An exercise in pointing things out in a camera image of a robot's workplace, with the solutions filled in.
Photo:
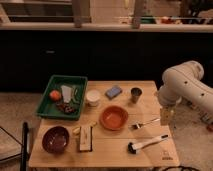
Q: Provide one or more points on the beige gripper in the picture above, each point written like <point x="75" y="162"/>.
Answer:
<point x="166" y="114"/>

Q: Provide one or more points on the metal cup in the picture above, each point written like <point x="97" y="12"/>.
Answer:
<point x="135" y="94"/>

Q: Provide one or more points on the white cup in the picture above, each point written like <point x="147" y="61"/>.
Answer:
<point x="93" y="97"/>

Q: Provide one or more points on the green vegetable in tray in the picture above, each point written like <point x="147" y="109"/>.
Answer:
<point x="74" y="98"/>

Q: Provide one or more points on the orange fruit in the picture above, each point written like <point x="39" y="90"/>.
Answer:
<point x="55" y="95"/>

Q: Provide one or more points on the black chair frame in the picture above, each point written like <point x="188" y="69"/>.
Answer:
<point x="24" y="143"/>

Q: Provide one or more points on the silver fork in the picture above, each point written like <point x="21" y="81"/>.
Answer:
<point x="140" y="125"/>

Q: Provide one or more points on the purple bowl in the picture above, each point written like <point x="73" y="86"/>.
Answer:
<point x="55" y="140"/>

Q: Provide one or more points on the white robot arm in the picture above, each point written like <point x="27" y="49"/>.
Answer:
<point x="183" y="81"/>

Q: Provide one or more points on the wooden block with dark edge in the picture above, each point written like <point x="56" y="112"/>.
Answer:
<point x="85" y="142"/>

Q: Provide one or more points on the green plastic tray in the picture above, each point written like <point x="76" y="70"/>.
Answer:
<point x="47" y="108"/>

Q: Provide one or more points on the white handled black brush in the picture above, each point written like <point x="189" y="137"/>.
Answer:
<point x="135" y="147"/>

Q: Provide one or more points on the orange bowl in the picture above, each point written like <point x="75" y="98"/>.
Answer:
<point x="113" y="118"/>

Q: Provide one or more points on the blue sponge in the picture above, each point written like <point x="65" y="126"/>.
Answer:
<point x="113" y="92"/>

